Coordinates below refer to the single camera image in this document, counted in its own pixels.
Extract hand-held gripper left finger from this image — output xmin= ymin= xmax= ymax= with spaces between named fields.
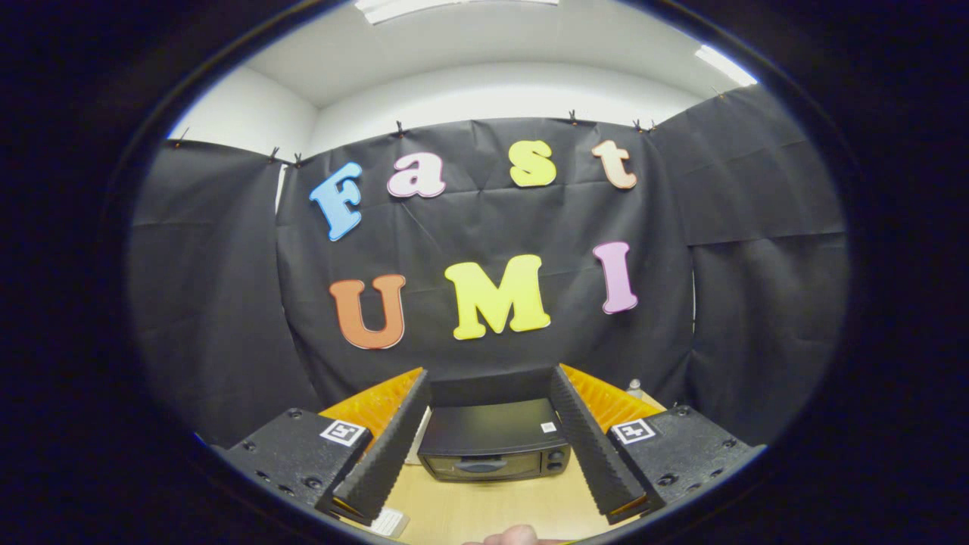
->
xmin=216 ymin=368 xmax=432 ymax=527

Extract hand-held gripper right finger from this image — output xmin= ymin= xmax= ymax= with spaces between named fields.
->
xmin=549 ymin=363 xmax=765 ymax=525

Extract black toaster oven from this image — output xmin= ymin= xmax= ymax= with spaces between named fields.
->
xmin=416 ymin=397 xmax=572 ymax=483

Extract white food tray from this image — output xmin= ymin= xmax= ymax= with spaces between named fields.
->
xmin=369 ymin=506 xmax=411 ymax=540

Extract short ceiling light panel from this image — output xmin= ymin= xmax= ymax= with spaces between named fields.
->
xmin=695 ymin=44 xmax=758 ymax=87

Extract long ceiling light panel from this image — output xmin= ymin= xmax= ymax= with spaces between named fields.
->
xmin=354 ymin=0 xmax=561 ymax=25

